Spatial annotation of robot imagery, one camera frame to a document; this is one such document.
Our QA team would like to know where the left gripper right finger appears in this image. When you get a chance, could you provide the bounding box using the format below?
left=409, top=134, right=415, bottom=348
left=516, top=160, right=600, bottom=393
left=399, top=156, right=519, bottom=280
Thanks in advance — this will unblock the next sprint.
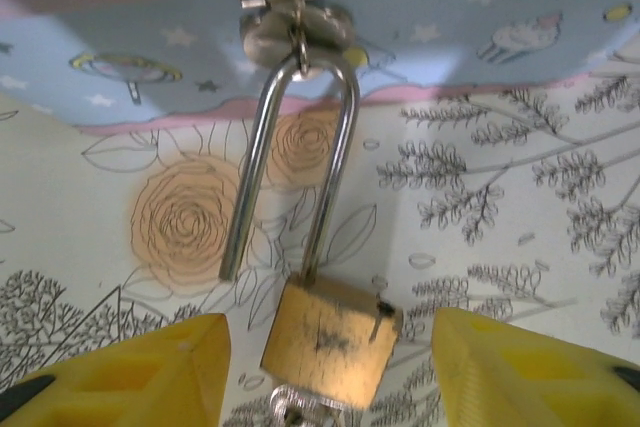
left=430, top=307, right=640, bottom=427

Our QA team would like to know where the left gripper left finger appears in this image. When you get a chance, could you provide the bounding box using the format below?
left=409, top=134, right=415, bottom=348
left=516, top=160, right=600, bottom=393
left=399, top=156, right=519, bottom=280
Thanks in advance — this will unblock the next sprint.
left=0, top=312, right=232, bottom=427

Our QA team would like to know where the silver key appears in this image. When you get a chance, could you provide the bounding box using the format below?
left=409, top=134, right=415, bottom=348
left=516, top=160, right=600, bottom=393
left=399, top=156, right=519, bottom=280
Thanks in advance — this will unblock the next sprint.
left=268, top=383, right=347, bottom=427

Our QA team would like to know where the pastel cartoon tin box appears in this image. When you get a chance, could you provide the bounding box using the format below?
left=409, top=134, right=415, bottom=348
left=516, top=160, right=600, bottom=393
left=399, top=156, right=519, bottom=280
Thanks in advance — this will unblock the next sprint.
left=0, top=0, right=640, bottom=137

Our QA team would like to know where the floral table mat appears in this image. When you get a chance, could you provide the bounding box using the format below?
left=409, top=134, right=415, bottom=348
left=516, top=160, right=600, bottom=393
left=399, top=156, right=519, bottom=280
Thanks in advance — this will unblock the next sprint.
left=0, top=46, right=640, bottom=427

